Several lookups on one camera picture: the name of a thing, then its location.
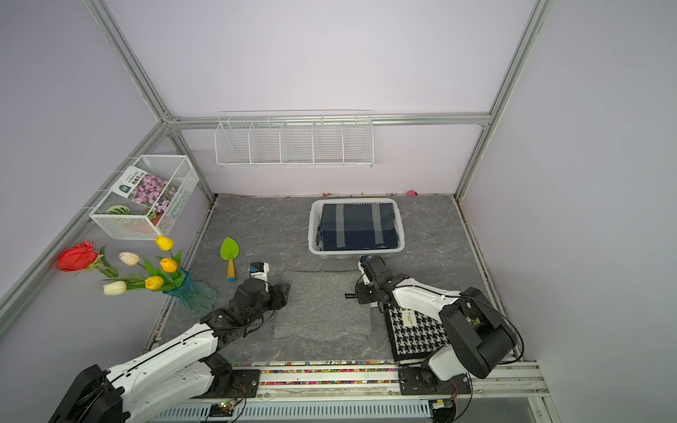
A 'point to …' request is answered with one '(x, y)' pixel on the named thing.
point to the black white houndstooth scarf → (412, 336)
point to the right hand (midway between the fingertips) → (360, 290)
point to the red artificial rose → (84, 257)
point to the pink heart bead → (412, 193)
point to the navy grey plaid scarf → (361, 226)
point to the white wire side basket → (116, 215)
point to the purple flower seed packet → (144, 188)
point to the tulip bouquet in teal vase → (167, 275)
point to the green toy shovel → (229, 250)
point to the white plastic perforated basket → (315, 214)
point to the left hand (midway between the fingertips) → (284, 288)
